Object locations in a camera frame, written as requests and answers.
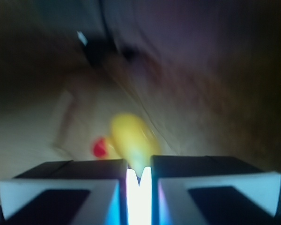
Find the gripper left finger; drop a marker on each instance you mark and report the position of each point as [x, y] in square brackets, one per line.
[67, 193]

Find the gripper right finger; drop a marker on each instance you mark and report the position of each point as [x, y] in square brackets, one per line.
[212, 190]

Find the yellow rubber duck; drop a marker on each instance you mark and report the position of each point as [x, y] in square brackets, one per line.
[131, 139]

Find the brown paper lined bin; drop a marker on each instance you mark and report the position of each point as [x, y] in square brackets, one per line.
[205, 74]

